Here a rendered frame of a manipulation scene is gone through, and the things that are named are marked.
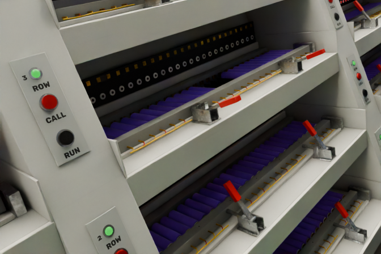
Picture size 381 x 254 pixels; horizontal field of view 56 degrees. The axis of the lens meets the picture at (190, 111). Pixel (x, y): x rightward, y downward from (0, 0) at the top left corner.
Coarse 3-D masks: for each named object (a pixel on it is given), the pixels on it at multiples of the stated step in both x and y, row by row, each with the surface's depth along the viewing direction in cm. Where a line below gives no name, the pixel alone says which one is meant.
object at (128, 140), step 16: (304, 48) 83; (272, 64) 74; (240, 80) 67; (256, 80) 69; (208, 96) 61; (224, 96) 64; (176, 112) 56; (144, 128) 52; (160, 128) 54; (176, 128) 54; (128, 144) 50; (144, 144) 50
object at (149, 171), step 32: (320, 32) 83; (320, 64) 77; (128, 96) 66; (256, 96) 64; (288, 96) 69; (192, 128) 55; (224, 128) 56; (128, 160) 49; (160, 160) 48; (192, 160) 52
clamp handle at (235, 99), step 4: (236, 96) 51; (224, 100) 53; (228, 100) 51; (232, 100) 51; (236, 100) 50; (204, 104) 56; (220, 104) 53; (224, 104) 52; (228, 104) 52; (204, 108) 56; (208, 108) 55; (212, 108) 55
